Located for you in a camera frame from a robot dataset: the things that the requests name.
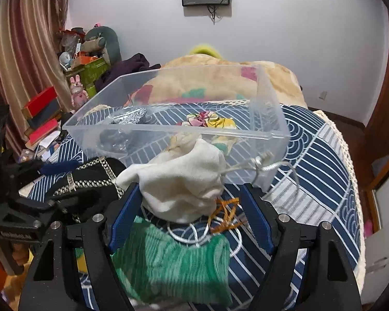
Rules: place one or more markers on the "brown wooden wardrobe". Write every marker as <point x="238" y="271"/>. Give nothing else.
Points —
<point x="385" y="103"/>

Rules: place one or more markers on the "red book stack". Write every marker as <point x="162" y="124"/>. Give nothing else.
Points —
<point x="40" y="109"/>

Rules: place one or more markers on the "striped red beige curtain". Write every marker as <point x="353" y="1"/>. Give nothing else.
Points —
<point x="29" y="45"/>

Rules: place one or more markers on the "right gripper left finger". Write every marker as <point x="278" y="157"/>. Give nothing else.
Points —
<point x="53" y="283"/>

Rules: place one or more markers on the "white cloth pouch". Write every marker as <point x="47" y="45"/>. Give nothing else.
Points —
<point x="183" y="182"/>

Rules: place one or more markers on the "silver cloth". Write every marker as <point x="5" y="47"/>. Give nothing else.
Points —
<point x="117" y="140"/>

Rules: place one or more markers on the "clear plastic storage box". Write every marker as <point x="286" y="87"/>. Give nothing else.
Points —
<point x="266" y="137"/>

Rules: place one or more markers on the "dark purple clothing pile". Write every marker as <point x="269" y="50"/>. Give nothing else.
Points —
<point x="137" y="63"/>

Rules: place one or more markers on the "grey green plush toy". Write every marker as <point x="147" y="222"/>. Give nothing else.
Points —
<point x="103" y="40"/>

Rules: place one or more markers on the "green cardboard box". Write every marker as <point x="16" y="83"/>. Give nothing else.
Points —
<point x="89" y="74"/>

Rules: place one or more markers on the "green knitted glove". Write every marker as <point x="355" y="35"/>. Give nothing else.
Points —
<point x="152" y="267"/>

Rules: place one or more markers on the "yellow fuzzy pillow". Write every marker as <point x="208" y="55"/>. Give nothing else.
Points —
<point x="206" y="49"/>

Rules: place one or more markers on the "pink rabbit toy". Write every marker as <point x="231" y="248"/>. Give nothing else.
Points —
<point x="79" y="95"/>

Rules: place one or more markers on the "blue white patterned tablecloth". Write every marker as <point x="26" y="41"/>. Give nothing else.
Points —
<point x="327" y="192"/>

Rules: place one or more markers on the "beige colourful fleece blanket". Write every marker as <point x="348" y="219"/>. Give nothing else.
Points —
<point x="201" y="77"/>

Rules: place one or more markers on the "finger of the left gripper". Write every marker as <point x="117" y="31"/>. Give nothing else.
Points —
<point x="59" y="167"/>

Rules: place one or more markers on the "floral fabric scrunchie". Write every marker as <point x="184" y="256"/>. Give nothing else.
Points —
<point x="210" y="119"/>

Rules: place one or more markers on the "black bag with silver chain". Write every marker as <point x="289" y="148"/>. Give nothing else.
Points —
<point x="88" y="189"/>

